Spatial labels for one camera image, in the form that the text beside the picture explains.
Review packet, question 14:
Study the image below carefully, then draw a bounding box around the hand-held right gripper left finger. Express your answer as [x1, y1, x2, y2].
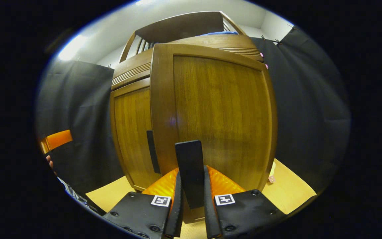
[103, 168, 183, 239]

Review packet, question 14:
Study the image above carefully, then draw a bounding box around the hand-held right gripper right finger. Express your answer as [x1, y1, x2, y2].
[204, 165, 287, 239]

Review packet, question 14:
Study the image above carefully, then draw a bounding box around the black door handle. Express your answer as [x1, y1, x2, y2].
[146, 130, 161, 174]
[175, 140, 205, 209]

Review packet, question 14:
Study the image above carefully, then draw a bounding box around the wooden shoe cabinet door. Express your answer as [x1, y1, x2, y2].
[150, 43, 278, 223]
[110, 78, 161, 192]

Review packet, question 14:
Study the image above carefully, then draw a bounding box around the wooden double-door shoe cabinet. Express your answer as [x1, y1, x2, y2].
[109, 11, 278, 223]

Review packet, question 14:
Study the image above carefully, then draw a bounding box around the person's patterned clothing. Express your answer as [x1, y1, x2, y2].
[57, 177, 107, 215]

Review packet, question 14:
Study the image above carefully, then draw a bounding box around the black backdrop cloth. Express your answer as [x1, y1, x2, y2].
[35, 25, 351, 196]

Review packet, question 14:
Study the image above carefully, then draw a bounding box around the blue folded towel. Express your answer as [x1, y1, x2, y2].
[196, 31, 239, 36]

